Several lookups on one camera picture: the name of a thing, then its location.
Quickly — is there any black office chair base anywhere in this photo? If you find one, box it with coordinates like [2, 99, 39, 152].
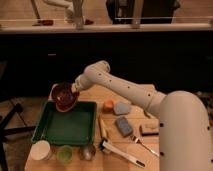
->
[0, 103, 37, 171]

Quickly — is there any grey-blue sponge block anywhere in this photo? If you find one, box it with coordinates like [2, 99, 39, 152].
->
[113, 102, 131, 115]

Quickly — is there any wooden spatula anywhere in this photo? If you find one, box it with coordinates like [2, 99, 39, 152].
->
[99, 117, 108, 139]

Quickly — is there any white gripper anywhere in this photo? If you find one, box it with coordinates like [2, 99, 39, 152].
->
[71, 75, 90, 92]

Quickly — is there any green cup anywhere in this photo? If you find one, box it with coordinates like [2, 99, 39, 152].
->
[56, 145, 72, 164]

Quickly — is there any metal fork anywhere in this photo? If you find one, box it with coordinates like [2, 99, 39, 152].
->
[130, 134, 159, 158]

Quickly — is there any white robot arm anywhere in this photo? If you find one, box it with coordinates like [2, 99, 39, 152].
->
[71, 60, 213, 171]

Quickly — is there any white black-tipped brush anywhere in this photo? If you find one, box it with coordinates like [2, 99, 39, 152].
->
[99, 139, 145, 168]

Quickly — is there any metal cup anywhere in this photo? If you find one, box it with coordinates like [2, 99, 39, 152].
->
[79, 144, 96, 161]

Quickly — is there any orange cup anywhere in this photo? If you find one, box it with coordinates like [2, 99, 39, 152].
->
[102, 100, 114, 112]

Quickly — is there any dark red bowl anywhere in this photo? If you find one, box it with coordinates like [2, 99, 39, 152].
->
[51, 83, 79, 112]

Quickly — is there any green plastic tray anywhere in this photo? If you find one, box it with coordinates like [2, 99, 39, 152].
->
[31, 101, 97, 146]

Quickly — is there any blue sponge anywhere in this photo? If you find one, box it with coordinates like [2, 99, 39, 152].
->
[115, 117, 133, 137]

